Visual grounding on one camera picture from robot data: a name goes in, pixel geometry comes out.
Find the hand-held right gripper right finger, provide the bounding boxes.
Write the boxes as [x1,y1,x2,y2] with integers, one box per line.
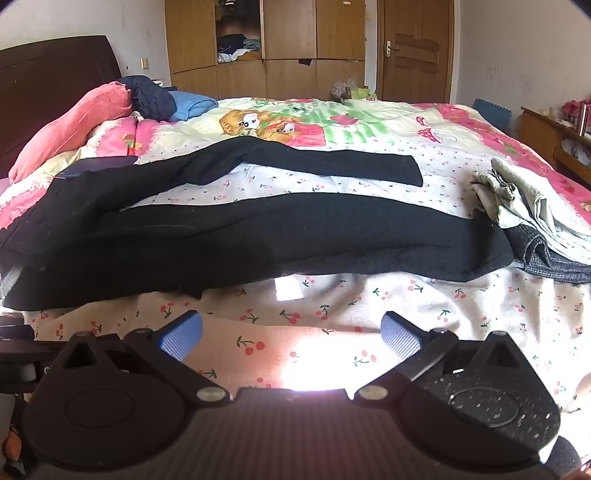
[353,311,526,408]

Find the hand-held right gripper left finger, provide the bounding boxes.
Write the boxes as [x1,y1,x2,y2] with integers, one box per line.
[60,310,232,408]

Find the black pants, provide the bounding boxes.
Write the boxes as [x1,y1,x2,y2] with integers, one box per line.
[0,136,515,302]

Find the printed cartoon blanket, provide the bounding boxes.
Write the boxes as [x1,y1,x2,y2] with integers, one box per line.
[0,95,591,416]

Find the dark blue tablet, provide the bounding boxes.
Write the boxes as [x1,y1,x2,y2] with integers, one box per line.
[58,156,139,179]

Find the beige crumpled clothes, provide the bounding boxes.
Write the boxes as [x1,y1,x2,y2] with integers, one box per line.
[470,157,591,267]

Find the pink fleece pillow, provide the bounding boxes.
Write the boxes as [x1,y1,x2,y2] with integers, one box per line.
[8,82,136,184]

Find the blue folded cloth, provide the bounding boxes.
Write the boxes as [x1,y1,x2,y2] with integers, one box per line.
[168,91,219,122]

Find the blue foam mat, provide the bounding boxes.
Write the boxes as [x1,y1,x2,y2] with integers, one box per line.
[473,98,513,135]

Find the navy quilted jacket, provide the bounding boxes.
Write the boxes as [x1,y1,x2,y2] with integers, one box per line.
[117,75,177,122]

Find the wooden side cabinet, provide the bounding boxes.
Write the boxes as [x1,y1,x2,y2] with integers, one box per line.
[519,106,591,186]

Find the clear plastic bag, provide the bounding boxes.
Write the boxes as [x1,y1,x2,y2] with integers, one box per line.
[330,78,359,100]

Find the dark wooden headboard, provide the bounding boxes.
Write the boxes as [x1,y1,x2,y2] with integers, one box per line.
[0,35,122,178]

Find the wooden door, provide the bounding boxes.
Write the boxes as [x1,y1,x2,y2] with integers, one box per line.
[376,0,456,105]

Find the wooden wardrobe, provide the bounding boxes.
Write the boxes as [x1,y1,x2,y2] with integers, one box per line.
[164,0,368,100]

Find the red items on cabinet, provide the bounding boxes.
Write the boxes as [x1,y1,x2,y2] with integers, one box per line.
[560,98,591,137]

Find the clothes pile in wardrobe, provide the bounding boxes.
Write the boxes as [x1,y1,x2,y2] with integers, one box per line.
[217,33,262,64]

